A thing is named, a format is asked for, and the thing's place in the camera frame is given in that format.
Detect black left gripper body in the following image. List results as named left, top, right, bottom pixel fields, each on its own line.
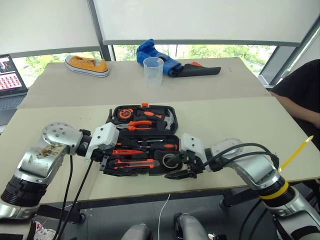
left=90, top=147, right=113, bottom=166

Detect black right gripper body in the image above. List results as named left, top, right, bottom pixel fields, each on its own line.
left=182, top=150, right=204, bottom=179

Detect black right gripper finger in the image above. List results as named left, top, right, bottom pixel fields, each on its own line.
left=165, top=152, right=185, bottom=164
left=163, top=169, right=191, bottom=180

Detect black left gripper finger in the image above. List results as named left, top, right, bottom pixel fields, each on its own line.
left=99, top=155, right=113, bottom=174

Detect black electrical tape roll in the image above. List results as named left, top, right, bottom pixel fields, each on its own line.
left=161, top=153, right=180, bottom=169

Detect orange voltage tester pen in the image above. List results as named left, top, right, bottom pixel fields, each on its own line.
left=112, top=149, right=145, bottom=156

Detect orange black utility knife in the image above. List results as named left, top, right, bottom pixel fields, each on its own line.
left=113, top=159, right=161, bottom=170

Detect black plastic tool case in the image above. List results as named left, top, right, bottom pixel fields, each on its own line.
left=99, top=101, right=182, bottom=178

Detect orange black tape measure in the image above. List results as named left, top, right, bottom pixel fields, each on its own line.
left=117, top=107, right=136, bottom=121

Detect grey rounded shape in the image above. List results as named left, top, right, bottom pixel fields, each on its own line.
left=120, top=222, right=154, bottom=240
left=174, top=212, right=210, bottom=240

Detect black metal table leg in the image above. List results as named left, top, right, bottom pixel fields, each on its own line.
left=39, top=202, right=86, bottom=225
left=219, top=187, right=261, bottom=209

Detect clear plastic measuring cup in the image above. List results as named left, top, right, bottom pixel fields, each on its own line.
left=142, top=56, right=165, bottom=89

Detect yellow canvas sneaker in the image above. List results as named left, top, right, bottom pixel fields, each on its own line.
left=64, top=55, right=110, bottom=79

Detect black orange folded fabric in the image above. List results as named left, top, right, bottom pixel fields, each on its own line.
left=172, top=62, right=222, bottom=79

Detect white sneaker with red marks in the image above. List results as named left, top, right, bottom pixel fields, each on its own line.
left=33, top=220, right=58, bottom=240

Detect yellow plastic strip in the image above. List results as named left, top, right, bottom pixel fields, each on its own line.
left=278, top=135, right=315, bottom=173

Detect blue black gloves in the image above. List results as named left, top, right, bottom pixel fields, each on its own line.
left=135, top=38, right=182, bottom=77

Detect grey open laptop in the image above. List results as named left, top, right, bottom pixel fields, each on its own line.
left=0, top=54, right=29, bottom=127

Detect grey window pillar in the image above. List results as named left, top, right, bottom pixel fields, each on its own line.
left=85, top=0, right=118, bottom=62

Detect person in black shirt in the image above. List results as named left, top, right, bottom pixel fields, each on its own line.
left=270, top=59, right=320, bottom=151

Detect white roller blind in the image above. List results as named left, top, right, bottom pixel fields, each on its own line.
left=0, top=0, right=104, bottom=58
left=92, top=0, right=320, bottom=48

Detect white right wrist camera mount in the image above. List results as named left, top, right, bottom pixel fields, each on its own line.
left=179, top=133, right=209, bottom=164

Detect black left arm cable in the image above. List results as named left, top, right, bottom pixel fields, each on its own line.
left=55, top=154, right=74, bottom=240
left=58, top=159, right=94, bottom=240

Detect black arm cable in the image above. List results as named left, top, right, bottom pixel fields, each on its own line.
left=58, top=159, right=94, bottom=240
left=238, top=198, right=269, bottom=240
left=201, top=142, right=280, bottom=174
left=55, top=154, right=74, bottom=240

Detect claw hammer with black handle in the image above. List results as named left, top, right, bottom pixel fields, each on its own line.
left=134, top=109, right=176, bottom=132

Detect thin white cable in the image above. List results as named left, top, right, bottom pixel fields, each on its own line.
left=157, top=192, right=172, bottom=240

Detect orange handled pliers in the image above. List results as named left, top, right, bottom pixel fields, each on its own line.
left=115, top=120, right=154, bottom=132

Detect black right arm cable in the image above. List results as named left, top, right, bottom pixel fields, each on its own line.
left=201, top=142, right=280, bottom=174
left=238, top=198, right=269, bottom=240

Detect grey slanted window frame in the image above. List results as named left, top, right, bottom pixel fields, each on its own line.
left=258, top=24, right=320, bottom=86

